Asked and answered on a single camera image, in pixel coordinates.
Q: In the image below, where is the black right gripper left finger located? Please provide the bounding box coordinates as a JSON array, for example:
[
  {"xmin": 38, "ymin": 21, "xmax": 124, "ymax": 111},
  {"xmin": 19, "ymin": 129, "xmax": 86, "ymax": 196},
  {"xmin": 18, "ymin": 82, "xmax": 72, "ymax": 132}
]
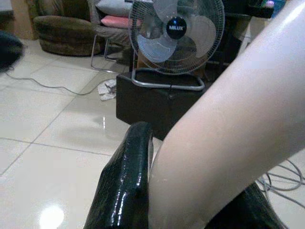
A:
[{"xmin": 83, "ymin": 121, "xmax": 154, "ymax": 229}]

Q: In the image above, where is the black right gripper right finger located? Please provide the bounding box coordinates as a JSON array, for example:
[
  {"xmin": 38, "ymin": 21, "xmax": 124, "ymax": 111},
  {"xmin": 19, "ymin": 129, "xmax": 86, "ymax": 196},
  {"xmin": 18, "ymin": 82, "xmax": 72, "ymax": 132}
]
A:
[{"xmin": 204, "ymin": 182, "xmax": 288, "ymax": 229}]

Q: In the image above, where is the grey floor fan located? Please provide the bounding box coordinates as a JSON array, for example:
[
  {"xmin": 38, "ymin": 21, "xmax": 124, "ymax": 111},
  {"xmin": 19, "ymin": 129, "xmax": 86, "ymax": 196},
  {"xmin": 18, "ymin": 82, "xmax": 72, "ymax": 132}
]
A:
[{"xmin": 128, "ymin": 0, "xmax": 226, "ymax": 92}]

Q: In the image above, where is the brown round floor cushion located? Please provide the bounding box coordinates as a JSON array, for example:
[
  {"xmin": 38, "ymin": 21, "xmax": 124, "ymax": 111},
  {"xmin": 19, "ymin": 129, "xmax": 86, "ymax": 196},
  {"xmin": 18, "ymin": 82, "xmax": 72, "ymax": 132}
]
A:
[{"xmin": 32, "ymin": 15, "xmax": 102, "ymax": 57}]

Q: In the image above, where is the black box stand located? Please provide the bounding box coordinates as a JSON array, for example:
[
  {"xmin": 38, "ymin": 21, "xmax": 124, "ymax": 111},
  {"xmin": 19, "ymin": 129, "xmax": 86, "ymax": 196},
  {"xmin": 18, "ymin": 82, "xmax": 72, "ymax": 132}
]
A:
[{"xmin": 116, "ymin": 70, "xmax": 210, "ymax": 141}]

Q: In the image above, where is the crumpled white paper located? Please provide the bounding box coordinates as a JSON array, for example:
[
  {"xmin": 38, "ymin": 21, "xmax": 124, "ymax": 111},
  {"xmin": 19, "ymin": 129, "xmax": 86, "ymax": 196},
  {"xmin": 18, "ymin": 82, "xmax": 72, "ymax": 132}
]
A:
[{"xmin": 97, "ymin": 80, "xmax": 117, "ymax": 101}]

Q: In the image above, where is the pink cushion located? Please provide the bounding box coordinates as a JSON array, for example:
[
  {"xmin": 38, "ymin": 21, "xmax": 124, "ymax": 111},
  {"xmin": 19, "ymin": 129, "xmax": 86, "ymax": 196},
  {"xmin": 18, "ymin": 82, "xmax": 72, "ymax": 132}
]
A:
[{"xmin": 100, "ymin": 14, "xmax": 134, "ymax": 27}]

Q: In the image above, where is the dark fuzzy object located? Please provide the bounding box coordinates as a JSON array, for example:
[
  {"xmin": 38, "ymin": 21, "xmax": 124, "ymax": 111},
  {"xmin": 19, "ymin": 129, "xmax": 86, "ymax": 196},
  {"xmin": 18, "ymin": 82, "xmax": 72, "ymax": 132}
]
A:
[{"xmin": 0, "ymin": 30, "xmax": 25, "ymax": 75}]

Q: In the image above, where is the grey pillow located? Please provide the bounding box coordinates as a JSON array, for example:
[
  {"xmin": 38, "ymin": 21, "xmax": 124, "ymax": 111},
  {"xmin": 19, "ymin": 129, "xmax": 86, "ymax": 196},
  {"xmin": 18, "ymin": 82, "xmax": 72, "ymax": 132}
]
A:
[{"xmin": 95, "ymin": 0, "xmax": 134, "ymax": 18}]

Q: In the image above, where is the grey coiled cable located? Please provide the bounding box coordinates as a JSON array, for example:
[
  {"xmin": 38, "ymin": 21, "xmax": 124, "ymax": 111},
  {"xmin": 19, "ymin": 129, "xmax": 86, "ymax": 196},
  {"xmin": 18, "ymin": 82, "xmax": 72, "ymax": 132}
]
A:
[{"xmin": 255, "ymin": 159, "xmax": 305, "ymax": 208}]

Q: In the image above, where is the grey floor cable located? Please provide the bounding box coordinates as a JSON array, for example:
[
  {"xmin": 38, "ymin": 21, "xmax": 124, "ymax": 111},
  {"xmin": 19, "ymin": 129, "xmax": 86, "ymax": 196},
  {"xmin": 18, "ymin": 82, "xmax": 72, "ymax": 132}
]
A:
[{"xmin": 4, "ymin": 71, "xmax": 108, "ymax": 96}]

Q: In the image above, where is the metal frame chair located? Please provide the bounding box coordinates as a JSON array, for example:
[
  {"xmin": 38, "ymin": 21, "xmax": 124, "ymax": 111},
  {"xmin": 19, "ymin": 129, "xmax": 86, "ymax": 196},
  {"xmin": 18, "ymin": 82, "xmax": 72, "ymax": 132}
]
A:
[{"xmin": 87, "ymin": 0, "xmax": 134, "ymax": 73}]

